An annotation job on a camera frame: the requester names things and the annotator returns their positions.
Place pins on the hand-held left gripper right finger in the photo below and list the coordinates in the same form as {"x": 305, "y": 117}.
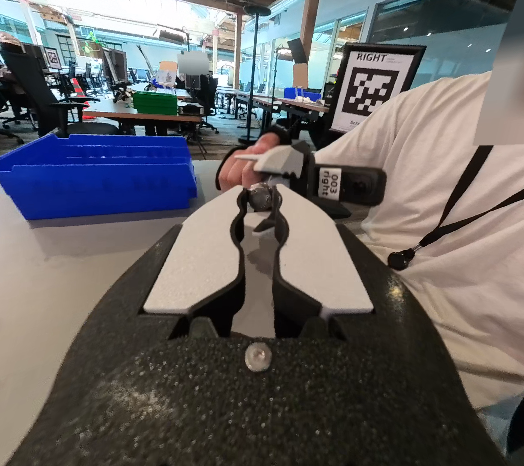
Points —
{"x": 323, "y": 261}

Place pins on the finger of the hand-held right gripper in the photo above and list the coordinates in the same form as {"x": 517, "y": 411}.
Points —
{"x": 282, "y": 158}
{"x": 270, "y": 226}

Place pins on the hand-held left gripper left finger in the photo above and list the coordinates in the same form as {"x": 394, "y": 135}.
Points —
{"x": 192, "y": 261}

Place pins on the steel hex bolt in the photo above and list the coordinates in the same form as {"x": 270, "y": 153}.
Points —
{"x": 260, "y": 197}

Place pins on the blue plastic bin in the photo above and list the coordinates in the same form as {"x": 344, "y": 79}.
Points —
{"x": 102, "y": 187}
{"x": 294, "y": 93}

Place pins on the person's right hand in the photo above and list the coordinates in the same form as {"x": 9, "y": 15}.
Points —
{"x": 241, "y": 171}

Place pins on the wooden desk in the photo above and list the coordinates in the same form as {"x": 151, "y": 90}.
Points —
{"x": 294, "y": 103}
{"x": 114, "y": 109}

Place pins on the framed marker sign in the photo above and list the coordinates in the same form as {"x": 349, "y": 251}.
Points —
{"x": 352, "y": 113}

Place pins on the person in white shirt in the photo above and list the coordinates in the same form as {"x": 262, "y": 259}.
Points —
{"x": 430, "y": 146}

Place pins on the green plastic bin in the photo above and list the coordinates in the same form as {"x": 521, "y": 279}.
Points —
{"x": 155, "y": 103}

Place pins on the small document stand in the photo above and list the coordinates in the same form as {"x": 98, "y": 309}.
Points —
{"x": 166, "y": 68}

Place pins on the black floor lamp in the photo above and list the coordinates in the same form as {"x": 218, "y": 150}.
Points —
{"x": 257, "y": 10}

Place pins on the black monitor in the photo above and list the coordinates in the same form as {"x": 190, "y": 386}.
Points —
{"x": 116, "y": 64}

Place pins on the orange traffic cone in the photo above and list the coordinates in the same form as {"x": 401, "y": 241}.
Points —
{"x": 77, "y": 91}

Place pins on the black office chair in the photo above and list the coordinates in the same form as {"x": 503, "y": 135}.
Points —
{"x": 28, "y": 85}

